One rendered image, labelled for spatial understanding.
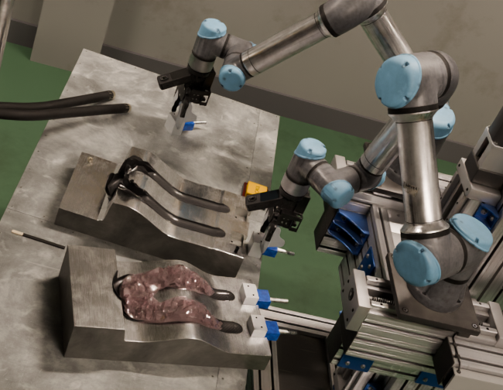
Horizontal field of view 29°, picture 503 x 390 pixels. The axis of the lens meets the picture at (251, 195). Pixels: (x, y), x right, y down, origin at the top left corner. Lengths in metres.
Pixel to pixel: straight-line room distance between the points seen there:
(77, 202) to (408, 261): 0.88
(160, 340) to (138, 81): 1.19
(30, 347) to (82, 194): 0.51
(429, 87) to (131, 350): 0.91
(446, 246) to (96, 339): 0.83
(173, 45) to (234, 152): 1.68
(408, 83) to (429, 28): 2.56
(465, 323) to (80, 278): 0.95
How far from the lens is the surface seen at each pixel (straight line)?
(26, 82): 4.51
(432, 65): 2.26
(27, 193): 2.67
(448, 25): 4.76
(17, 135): 4.19
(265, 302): 2.51
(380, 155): 2.49
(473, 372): 2.53
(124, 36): 4.69
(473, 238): 2.36
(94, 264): 2.36
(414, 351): 2.59
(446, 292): 2.45
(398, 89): 2.21
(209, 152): 3.03
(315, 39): 2.66
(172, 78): 2.93
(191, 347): 2.32
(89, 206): 2.59
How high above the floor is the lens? 2.52
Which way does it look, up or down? 36 degrees down
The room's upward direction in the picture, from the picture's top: 24 degrees clockwise
